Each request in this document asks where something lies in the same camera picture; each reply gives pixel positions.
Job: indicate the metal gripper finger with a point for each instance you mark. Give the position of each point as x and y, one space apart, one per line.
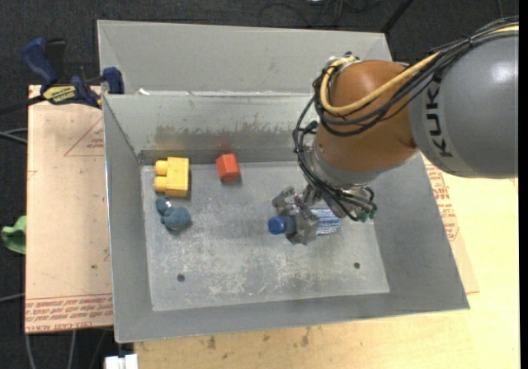
304 232
284 199

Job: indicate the clear plastic bottle blue cap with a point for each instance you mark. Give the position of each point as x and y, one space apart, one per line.
277 225

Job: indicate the red house-shaped block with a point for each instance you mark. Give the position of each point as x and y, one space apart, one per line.
227 167

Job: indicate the grey metal bin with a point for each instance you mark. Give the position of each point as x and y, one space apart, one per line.
247 268

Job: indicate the dark teal toy animal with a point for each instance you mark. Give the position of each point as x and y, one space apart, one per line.
176 218

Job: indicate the yellow toy brick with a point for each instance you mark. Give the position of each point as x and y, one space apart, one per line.
176 176

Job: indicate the brown cardboard board red print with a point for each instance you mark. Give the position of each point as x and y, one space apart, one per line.
66 214

